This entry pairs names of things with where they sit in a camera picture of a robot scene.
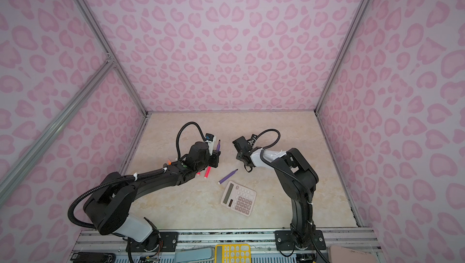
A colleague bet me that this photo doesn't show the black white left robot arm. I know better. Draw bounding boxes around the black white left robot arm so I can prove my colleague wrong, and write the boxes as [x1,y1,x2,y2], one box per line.
[83,142,220,250]

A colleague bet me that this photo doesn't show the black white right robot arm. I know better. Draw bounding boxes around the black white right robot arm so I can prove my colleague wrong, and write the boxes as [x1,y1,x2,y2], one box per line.
[233,135,329,263]

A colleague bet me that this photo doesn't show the pink white calculator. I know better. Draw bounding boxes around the pink white calculator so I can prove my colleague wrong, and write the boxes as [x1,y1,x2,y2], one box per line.
[220,181,257,217]

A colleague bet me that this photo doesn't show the grey blue case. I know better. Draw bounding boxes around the grey blue case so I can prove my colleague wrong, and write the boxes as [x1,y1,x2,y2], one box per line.
[174,247,214,263]

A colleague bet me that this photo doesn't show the yellow calculator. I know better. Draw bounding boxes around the yellow calculator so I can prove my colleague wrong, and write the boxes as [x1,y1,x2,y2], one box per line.
[214,244,252,263]

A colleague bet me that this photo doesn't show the pink box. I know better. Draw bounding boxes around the pink box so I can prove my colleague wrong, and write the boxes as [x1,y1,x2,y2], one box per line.
[328,246,377,263]

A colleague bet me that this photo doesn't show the black stapler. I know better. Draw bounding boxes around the black stapler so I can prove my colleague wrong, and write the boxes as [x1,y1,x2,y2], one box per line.
[71,252,113,263]

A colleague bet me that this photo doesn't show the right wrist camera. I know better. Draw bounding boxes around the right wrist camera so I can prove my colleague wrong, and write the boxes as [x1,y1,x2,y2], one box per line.
[247,134,257,147]

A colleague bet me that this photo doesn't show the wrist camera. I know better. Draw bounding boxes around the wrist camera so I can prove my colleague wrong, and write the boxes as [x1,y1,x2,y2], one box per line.
[205,133,216,155]
[247,134,257,147]

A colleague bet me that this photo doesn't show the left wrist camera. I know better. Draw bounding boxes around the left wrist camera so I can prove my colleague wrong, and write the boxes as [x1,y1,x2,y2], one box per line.
[205,133,216,155]

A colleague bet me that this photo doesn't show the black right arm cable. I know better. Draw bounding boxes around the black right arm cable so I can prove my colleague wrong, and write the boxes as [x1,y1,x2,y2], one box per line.
[252,128,331,263]

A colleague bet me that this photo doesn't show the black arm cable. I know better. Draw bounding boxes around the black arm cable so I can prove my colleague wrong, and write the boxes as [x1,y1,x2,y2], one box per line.
[252,128,331,263]
[67,121,208,229]

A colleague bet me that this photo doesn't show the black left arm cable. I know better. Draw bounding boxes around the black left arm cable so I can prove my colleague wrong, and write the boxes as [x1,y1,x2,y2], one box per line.
[67,121,208,229]

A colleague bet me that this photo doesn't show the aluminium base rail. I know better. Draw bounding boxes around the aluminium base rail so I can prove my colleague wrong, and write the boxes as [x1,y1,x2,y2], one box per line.
[67,227,386,263]

